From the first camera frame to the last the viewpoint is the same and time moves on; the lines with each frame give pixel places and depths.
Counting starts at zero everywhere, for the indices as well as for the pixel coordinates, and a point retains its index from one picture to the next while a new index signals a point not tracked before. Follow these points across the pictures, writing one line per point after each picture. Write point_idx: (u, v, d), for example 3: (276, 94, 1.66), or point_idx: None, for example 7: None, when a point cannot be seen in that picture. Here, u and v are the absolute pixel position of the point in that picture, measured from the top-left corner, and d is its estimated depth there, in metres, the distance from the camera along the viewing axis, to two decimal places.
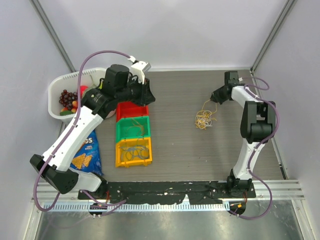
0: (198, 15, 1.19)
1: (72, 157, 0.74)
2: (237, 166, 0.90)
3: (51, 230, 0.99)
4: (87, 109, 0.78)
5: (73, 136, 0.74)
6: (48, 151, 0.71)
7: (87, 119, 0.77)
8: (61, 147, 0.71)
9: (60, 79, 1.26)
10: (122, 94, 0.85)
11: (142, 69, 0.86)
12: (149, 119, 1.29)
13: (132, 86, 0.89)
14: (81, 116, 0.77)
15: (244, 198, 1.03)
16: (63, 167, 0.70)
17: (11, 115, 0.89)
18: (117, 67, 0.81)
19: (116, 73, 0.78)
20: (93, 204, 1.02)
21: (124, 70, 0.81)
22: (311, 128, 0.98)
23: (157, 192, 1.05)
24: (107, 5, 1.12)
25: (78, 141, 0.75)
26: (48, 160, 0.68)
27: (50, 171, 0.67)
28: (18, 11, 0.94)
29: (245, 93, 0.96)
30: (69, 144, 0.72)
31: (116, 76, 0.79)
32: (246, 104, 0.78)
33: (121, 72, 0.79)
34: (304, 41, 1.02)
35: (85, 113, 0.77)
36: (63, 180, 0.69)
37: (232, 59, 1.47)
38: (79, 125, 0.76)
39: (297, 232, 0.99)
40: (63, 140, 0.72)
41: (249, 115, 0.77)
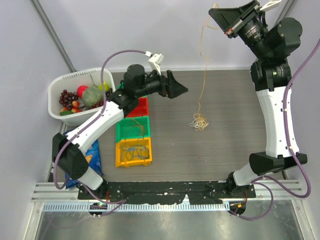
0: (198, 15, 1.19)
1: (93, 141, 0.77)
2: (240, 177, 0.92)
3: (51, 230, 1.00)
4: (114, 104, 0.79)
5: (98, 123, 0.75)
6: (73, 131, 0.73)
7: (113, 111, 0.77)
8: (86, 130, 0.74)
9: (60, 79, 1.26)
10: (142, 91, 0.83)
11: (156, 62, 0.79)
12: (149, 119, 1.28)
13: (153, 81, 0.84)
14: (108, 107, 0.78)
15: (244, 198, 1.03)
16: (83, 148, 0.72)
17: (11, 114, 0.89)
18: (133, 68, 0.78)
19: (133, 78, 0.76)
20: (93, 204, 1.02)
21: (140, 72, 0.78)
22: (312, 129, 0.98)
23: (157, 192, 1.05)
24: (107, 5, 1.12)
25: (101, 129, 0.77)
26: (72, 138, 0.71)
27: (72, 149, 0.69)
28: (18, 12, 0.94)
29: (280, 117, 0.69)
30: (93, 129, 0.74)
31: (133, 80, 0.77)
32: (271, 166, 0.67)
33: (137, 76, 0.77)
34: (305, 41, 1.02)
35: (112, 105, 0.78)
36: (81, 160, 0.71)
37: (231, 59, 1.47)
38: (105, 114, 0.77)
39: (297, 232, 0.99)
40: (89, 124, 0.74)
41: (266, 170, 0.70)
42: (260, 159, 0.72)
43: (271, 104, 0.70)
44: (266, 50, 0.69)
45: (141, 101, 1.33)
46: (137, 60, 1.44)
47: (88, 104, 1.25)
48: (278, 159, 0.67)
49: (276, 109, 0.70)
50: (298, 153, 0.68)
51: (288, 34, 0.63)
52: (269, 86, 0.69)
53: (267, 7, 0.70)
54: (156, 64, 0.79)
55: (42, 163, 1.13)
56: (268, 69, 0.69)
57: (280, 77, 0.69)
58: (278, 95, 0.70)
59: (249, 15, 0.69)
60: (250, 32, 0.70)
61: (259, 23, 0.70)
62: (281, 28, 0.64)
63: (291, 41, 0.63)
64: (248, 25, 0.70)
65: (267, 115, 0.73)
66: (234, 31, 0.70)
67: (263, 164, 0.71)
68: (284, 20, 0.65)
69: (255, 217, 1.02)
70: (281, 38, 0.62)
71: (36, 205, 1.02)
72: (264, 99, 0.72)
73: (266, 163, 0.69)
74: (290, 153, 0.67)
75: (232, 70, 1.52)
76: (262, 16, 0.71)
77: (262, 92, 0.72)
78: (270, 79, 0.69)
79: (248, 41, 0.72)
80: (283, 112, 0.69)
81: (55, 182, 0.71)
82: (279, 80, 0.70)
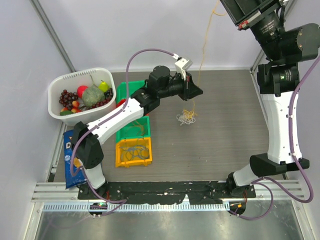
0: (199, 15, 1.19)
1: (110, 134, 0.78)
2: (240, 177, 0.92)
3: (51, 230, 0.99)
4: (134, 102, 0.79)
5: (118, 118, 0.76)
6: (94, 122, 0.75)
7: (134, 108, 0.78)
8: (106, 122, 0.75)
9: (60, 79, 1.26)
10: (164, 93, 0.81)
11: (182, 68, 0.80)
12: (149, 120, 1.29)
13: (176, 82, 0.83)
14: (130, 103, 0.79)
15: (244, 198, 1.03)
16: (101, 139, 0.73)
17: (11, 114, 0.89)
18: (160, 70, 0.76)
19: (158, 79, 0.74)
20: (93, 204, 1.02)
21: (165, 73, 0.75)
22: (311, 129, 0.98)
23: (157, 192, 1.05)
24: (107, 5, 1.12)
25: (121, 124, 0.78)
26: (92, 129, 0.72)
27: (90, 140, 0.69)
28: (18, 11, 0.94)
29: (284, 125, 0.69)
30: (113, 122, 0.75)
31: (157, 82, 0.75)
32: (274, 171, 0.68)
33: (162, 78, 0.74)
34: None
35: (134, 103, 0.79)
36: (96, 153, 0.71)
37: (232, 59, 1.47)
38: (126, 110, 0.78)
39: (297, 232, 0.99)
40: (109, 118, 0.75)
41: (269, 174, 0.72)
42: (264, 164, 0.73)
43: (277, 109, 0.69)
44: (278, 52, 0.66)
45: None
46: (137, 60, 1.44)
47: (88, 104, 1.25)
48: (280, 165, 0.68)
49: (282, 117, 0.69)
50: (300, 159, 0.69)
51: (306, 44, 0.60)
52: (276, 91, 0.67)
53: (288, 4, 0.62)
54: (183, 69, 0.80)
55: (42, 163, 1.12)
56: (276, 72, 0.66)
57: (288, 83, 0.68)
58: (284, 101, 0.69)
59: (269, 11, 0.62)
60: (267, 28, 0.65)
61: (277, 18, 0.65)
62: (301, 36, 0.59)
63: (308, 53, 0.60)
64: (266, 18, 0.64)
65: (271, 122, 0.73)
66: (249, 25, 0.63)
67: (266, 169, 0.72)
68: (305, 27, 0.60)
69: (255, 217, 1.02)
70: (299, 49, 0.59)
71: (36, 205, 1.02)
72: (269, 104, 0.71)
73: (270, 170, 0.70)
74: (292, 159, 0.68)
75: (232, 70, 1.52)
76: (283, 10, 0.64)
77: (267, 96, 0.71)
78: (277, 84, 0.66)
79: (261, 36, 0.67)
80: (289, 118, 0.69)
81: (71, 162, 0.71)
82: (287, 85, 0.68)
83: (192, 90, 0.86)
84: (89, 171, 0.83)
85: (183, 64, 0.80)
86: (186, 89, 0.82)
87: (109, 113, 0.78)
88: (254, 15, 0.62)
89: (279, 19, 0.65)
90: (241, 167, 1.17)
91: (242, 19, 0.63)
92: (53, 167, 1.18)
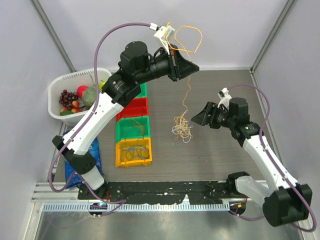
0: (199, 14, 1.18)
1: (90, 142, 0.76)
2: (242, 186, 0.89)
3: (51, 230, 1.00)
4: (107, 97, 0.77)
5: (91, 122, 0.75)
6: (68, 134, 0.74)
7: (106, 107, 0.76)
8: (80, 132, 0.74)
9: (60, 79, 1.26)
10: (145, 74, 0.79)
11: (162, 38, 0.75)
12: (149, 119, 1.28)
13: (158, 61, 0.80)
14: (100, 103, 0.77)
15: (244, 198, 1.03)
16: (80, 151, 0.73)
17: (11, 114, 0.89)
18: (131, 49, 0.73)
19: (131, 59, 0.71)
20: (93, 204, 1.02)
21: (140, 52, 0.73)
22: (312, 129, 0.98)
23: (157, 192, 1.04)
24: (108, 5, 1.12)
25: (97, 127, 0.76)
26: (67, 143, 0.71)
27: (68, 155, 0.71)
28: (18, 12, 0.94)
29: (266, 156, 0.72)
30: (88, 129, 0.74)
31: (131, 62, 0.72)
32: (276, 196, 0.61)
33: (136, 57, 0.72)
34: (305, 41, 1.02)
35: (105, 100, 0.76)
36: (80, 162, 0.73)
37: (231, 59, 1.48)
38: (97, 112, 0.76)
39: (297, 232, 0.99)
40: (82, 126, 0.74)
41: (278, 210, 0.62)
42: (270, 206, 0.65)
43: (253, 147, 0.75)
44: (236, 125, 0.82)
45: (141, 101, 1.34)
46: None
47: (88, 104, 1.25)
48: (281, 190, 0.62)
49: (260, 152, 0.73)
50: (298, 186, 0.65)
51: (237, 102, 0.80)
52: (245, 135, 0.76)
53: (224, 101, 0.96)
54: (163, 40, 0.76)
55: (42, 163, 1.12)
56: (241, 127, 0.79)
57: (253, 133, 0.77)
58: (255, 140, 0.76)
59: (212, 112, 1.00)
60: (220, 120, 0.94)
61: (223, 111, 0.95)
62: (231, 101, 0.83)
63: (242, 105, 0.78)
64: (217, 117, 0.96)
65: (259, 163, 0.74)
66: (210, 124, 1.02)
67: (275, 208, 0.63)
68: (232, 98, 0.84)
69: (255, 217, 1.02)
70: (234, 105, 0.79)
71: (36, 205, 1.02)
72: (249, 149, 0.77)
73: (275, 202, 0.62)
74: (288, 183, 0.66)
75: (232, 70, 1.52)
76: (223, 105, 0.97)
77: (248, 148, 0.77)
78: (246, 132, 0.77)
79: (223, 123, 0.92)
80: (264, 151, 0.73)
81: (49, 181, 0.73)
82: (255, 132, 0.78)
83: (184, 66, 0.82)
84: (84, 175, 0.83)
85: (162, 33, 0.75)
86: (173, 65, 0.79)
87: (81, 120, 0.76)
88: (204, 117, 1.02)
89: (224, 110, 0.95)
90: (241, 167, 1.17)
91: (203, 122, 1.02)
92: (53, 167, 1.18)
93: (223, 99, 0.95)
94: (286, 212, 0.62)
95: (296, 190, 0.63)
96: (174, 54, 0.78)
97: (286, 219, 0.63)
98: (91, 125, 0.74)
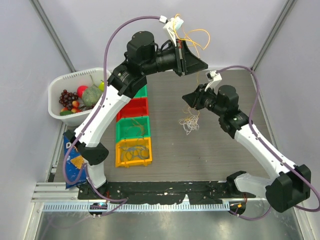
0: (199, 14, 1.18)
1: (101, 134, 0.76)
2: (244, 185, 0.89)
3: (51, 230, 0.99)
4: (113, 89, 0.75)
5: (100, 115, 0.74)
6: (79, 128, 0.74)
7: (113, 99, 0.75)
8: (90, 126, 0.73)
9: (60, 79, 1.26)
10: (151, 66, 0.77)
11: (170, 29, 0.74)
12: (149, 119, 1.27)
13: (165, 53, 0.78)
14: (107, 96, 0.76)
15: (244, 198, 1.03)
16: (92, 144, 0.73)
17: (11, 114, 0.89)
18: (139, 39, 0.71)
19: (138, 49, 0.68)
20: (93, 204, 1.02)
21: (147, 41, 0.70)
22: (312, 128, 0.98)
23: (157, 192, 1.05)
24: (108, 5, 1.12)
25: (106, 119, 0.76)
26: (79, 137, 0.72)
27: (80, 148, 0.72)
28: (18, 12, 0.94)
29: (260, 144, 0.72)
30: (97, 122, 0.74)
31: (138, 52, 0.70)
32: (278, 182, 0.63)
33: (144, 47, 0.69)
34: (305, 41, 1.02)
35: (111, 93, 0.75)
36: (93, 155, 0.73)
37: (231, 59, 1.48)
38: (105, 105, 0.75)
39: (297, 232, 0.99)
40: (91, 119, 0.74)
41: (283, 195, 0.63)
42: (274, 193, 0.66)
43: (246, 137, 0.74)
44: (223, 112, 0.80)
45: (141, 101, 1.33)
46: None
47: (88, 104, 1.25)
48: (283, 175, 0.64)
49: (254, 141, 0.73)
50: (297, 167, 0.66)
51: (226, 92, 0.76)
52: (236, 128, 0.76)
53: (212, 84, 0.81)
54: (170, 31, 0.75)
55: (42, 163, 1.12)
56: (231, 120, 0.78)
57: (243, 122, 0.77)
58: (247, 130, 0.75)
59: (199, 96, 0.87)
60: (206, 104, 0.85)
61: (209, 94, 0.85)
62: (221, 91, 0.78)
63: (233, 96, 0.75)
64: (202, 99, 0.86)
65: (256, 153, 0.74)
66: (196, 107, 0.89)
67: (279, 195, 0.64)
68: (221, 86, 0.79)
69: (255, 217, 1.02)
70: (223, 97, 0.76)
71: (36, 205, 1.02)
72: (243, 141, 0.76)
73: (278, 188, 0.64)
74: (287, 168, 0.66)
75: (232, 70, 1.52)
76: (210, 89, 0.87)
77: (239, 138, 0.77)
78: (236, 124, 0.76)
79: (209, 109, 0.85)
80: (256, 139, 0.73)
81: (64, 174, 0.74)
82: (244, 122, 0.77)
83: (192, 61, 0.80)
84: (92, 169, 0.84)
85: (170, 24, 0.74)
86: (180, 59, 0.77)
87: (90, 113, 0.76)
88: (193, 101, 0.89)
89: (211, 94, 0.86)
90: (241, 167, 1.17)
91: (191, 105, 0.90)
92: (53, 167, 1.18)
93: (211, 82, 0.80)
94: (290, 195, 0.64)
95: (295, 172, 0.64)
96: (181, 45, 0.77)
97: (291, 203, 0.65)
98: (100, 118, 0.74)
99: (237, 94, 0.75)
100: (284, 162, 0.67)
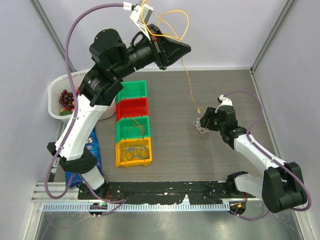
0: (199, 14, 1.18)
1: (83, 145, 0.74)
2: (243, 184, 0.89)
3: (51, 230, 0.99)
4: (85, 99, 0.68)
5: (76, 128, 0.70)
6: (59, 142, 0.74)
7: (86, 110, 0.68)
8: (67, 139, 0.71)
9: (60, 79, 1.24)
10: (125, 66, 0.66)
11: (139, 22, 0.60)
12: (149, 119, 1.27)
13: (139, 48, 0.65)
14: (80, 107, 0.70)
15: (244, 198, 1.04)
16: (73, 156, 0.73)
17: (11, 113, 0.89)
18: (100, 41, 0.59)
19: (100, 54, 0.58)
20: (93, 204, 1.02)
21: (111, 42, 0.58)
22: (311, 128, 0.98)
23: (157, 192, 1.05)
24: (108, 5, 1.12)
25: (84, 130, 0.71)
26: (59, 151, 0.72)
27: (61, 162, 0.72)
28: (18, 12, 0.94)
29: (254, 148, 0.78)
30: (73, 135, 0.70)
31: (102, 56, 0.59)
32: (268, 176, 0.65)
33: (106, 51, 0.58)
34: (305, 41, 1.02)
35: (84, 103, 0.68)
36: (78, 166, 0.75)
37: (231, 59, 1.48)
38: (79, 117, 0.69)
39: (297, 232, 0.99)
40: (68, 133, 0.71)
41: (275, 190, 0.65)
42: (267, 193, 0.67)
43: (242, 143, 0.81)
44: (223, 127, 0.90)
45: (141, 101, 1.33)
46: None
47: None
48: (272, 170, 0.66)
49: (248, 146, 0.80)
50: (287, 164, 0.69)
51: (224, 107, 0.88)
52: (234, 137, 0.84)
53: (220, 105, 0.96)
54: (140, 25, 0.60)
55: (42, 163, 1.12)
56: (229, 132, 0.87)
57: (241, 133, 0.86)
58: (243, 138, 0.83)
59: (209, 116, 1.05)
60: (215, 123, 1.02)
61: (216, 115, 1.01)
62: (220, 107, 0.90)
63: (229, 111, 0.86)
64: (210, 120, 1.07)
65: (252, 158, 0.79)
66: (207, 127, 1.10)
67: (270, 191, 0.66)
68: (222, 106, 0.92)
69: (255, 217, 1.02)
70: (221, 112, 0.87)
71: (36, 205, 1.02)
72: (241, 148, 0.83)
73: (269, 183, 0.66)
74: (277, 164, 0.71)
75: (232, 69, 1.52)
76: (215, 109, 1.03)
77: (238, 147, 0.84)
78: (233, 134, 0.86)
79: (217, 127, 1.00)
80: (250, 143, 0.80)
81: (47, 192, 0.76)
82: (241, 132, 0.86)
83: (173, 48, 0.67)
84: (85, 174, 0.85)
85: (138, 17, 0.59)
86: (158, 53, 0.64)
87: (67, 125, 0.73)
88: (205, 121, 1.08)
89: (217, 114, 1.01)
90: (241, 167, 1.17)
91: (203, 125, 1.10)
92: (53, 167, 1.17)
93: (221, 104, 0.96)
94: (281, 192, 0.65)
95: (285, 168, 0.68)
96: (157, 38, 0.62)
97: (285, 202, 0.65)
98: (75, 131, 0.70)
99: (233, 110, 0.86)
100: (273, 159, 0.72)
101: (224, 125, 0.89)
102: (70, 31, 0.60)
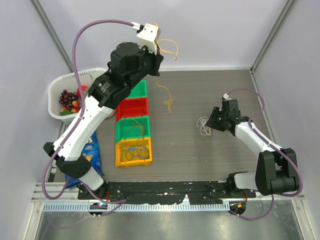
0: (199, 15, 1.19)
1: (81, 147, 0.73)
2: (241, 180, 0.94)
3: (51, 230, 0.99)
4: (94, 100, 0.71)
5: (80, 127, 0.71)
6: (58, 140, 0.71)
7: (93, 111, 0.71)
8: (69, 138, 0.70)
9: (60, 79, 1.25)
10: (137, 74, 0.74)
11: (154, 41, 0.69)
12: (149, 119, 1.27)
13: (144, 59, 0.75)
14: (87, 107, 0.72)
15: (244, 198, 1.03)
16: (71, 157, 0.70)
17: (11, 113, 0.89)
18: (123, 50, 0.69)
19: (122, 58, 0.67)
20: (93, 204, 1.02)
21: (132, 52, 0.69)
22: (311, 128, 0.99)
23: (157, 192, 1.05)
24: (108, 5, 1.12)
25: (88, 131, 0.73)
26: (58, 150, 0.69)
27: (59, 162, 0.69)
28: (18, 12, 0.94)
29: (253, 133, 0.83)
30: (77, 134, 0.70)
31: (122, 61, 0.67)
32: (263, 157, 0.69)
33: (128, 57, 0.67)
34: (305, 41, 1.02)
35: (92, 104, 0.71)
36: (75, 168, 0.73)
37: (232, 60, 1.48)
38: (85, 117, 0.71)
39: (297, 232, 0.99)
40: (71, 131, 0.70)
41: (267, 171, 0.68)
42: (261, 174, 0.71)
43: (242, 129, 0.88)
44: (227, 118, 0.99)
45: (141, 101, 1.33)
46: None
47: None
48: (268, 152, 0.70)
49: (248, 132, 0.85)
50: (283, 149, 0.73)
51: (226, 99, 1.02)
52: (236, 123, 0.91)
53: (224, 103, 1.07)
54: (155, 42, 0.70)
55: (42, 163, 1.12)
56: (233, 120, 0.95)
57: (243, 121, 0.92)
58: (244, 125, 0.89)
59: (214, 115, 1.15)
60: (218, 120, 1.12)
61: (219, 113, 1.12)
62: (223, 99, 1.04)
63: (232, 101, 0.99)
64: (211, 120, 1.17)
65: (251, 144, 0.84)
66: (212, 127, 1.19)
67: (263, 172, 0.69)
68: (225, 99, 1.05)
69: (255, 217, 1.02)
70: (224, 102, 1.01)
71: (36, 205, 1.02)
72: (242, 134, 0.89)
73: (263, 164, 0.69)
74: (273, 148, 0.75)
75: (232, 70, 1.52)
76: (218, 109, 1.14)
77: (240, 134, 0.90)
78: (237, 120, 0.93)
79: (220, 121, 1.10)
80: (249, 130, 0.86)
81: (44, 192, 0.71)
82: (244, 119, 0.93)
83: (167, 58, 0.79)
84: (85, 175, 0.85)
85: (154, 37, 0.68)
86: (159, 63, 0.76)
87: (69, 125, 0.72)
88: (210, 119, 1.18)
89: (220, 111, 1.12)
90: (241, 167, 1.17)
91: (207, 123, 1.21)
92: (53, 167, 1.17)
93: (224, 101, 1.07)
94: (274, 175, 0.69)
95: (280, 151, 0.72)
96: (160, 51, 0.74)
97: (277, 186, 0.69)
98: (80, 130, 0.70)
99: (236, 101, 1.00)
100: (270, 144, 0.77)
101: (227, 115, 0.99)
102: (81, 30, 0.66)
